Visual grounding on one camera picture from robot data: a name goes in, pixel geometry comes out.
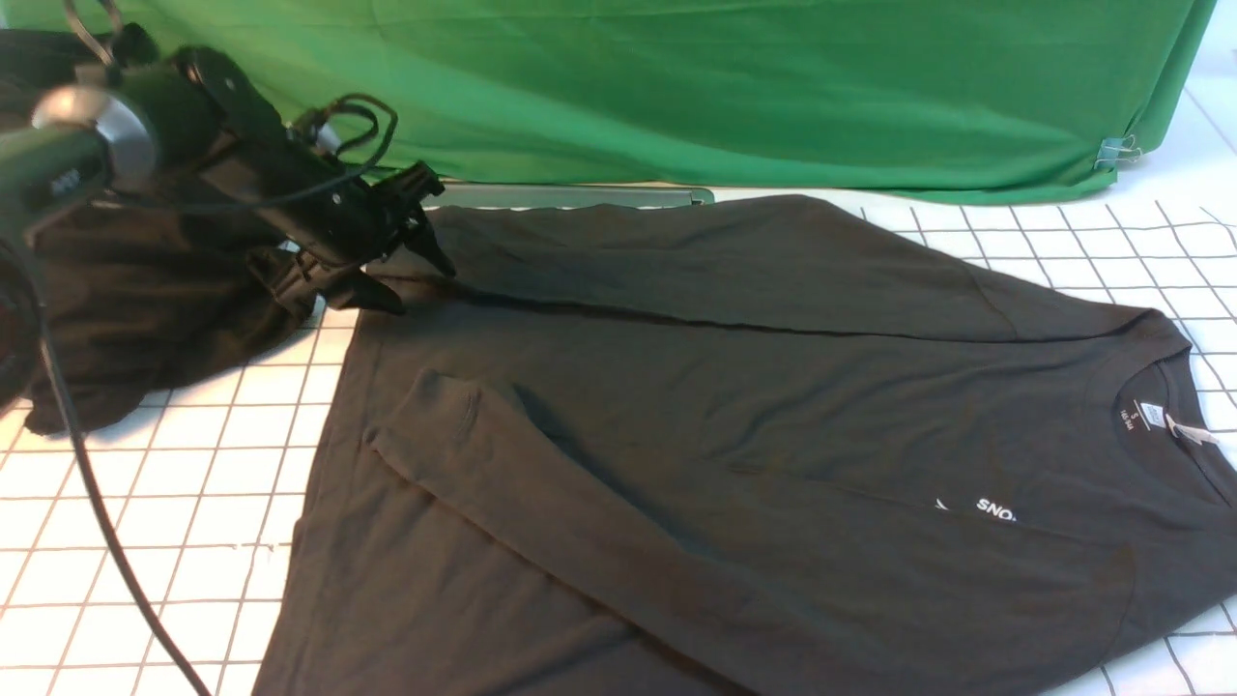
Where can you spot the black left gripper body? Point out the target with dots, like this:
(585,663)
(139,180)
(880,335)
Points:
(337,222)

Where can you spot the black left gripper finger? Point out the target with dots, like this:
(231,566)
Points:
(421,240)
(356,289)

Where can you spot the gray long-sleeve shirt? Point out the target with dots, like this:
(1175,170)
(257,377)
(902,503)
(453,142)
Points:
(751,448)

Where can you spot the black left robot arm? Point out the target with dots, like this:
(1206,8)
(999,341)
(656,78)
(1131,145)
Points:
(117,136)

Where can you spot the gray metal bar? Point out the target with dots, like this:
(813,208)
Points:
(542,197)

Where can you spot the black crumpled cloth pile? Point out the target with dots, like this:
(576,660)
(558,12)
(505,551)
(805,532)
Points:
(135,301)

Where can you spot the green backdrop cloth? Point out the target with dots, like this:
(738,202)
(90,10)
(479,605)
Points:
(959,102)

